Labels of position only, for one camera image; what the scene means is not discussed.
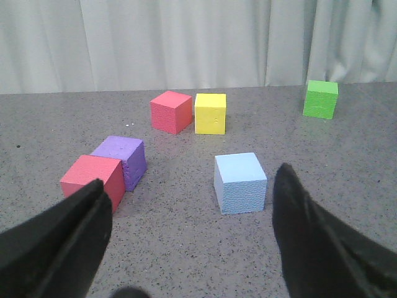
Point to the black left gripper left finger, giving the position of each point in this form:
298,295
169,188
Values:
57,253

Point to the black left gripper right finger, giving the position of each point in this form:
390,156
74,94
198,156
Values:
321,255

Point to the light blue foam cube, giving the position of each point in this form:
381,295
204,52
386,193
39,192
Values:
240,183

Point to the red foam cube near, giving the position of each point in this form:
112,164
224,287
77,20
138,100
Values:
88,168

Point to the red foam cube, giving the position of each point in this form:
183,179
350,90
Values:
88,168
171,112

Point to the purple foam cube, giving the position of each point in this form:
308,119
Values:
131,152

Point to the green foam cube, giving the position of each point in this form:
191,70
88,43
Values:
321,99

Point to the red foam cube far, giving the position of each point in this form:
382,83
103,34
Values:
171,112

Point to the yellow foam cube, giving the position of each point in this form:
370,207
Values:
210,113

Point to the grey curtain backdrop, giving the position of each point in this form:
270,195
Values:
65,46

